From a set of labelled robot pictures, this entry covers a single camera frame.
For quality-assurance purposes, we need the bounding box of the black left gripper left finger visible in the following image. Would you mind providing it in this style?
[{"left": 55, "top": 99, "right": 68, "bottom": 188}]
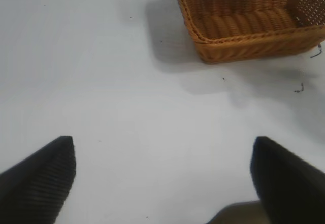
[{"left": 0, "top": 135, "right": 77, "bottom": 224}]

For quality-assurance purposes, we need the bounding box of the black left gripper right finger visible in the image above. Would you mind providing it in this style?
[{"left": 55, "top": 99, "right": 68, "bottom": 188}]
[{"left": 250, "top": 136, "right": 325, "bottom": 224}]

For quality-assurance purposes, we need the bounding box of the brown woven wicker basket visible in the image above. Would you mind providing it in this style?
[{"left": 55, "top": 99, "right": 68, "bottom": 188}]
[{"left": 174, "top": 0, "right": 325, "bottom": 65}]

